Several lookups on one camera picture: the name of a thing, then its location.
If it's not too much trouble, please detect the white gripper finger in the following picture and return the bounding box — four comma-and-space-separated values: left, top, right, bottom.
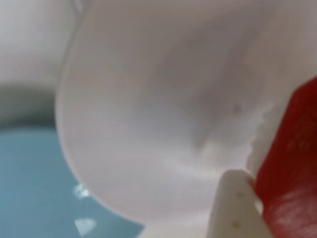
207, 170, 271, 238

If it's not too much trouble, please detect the white plastic cup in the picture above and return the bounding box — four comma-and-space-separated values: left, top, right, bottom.
54, 0, 317, 238

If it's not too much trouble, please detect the blue dish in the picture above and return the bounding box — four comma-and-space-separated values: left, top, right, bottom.
0, 83, 147, 238

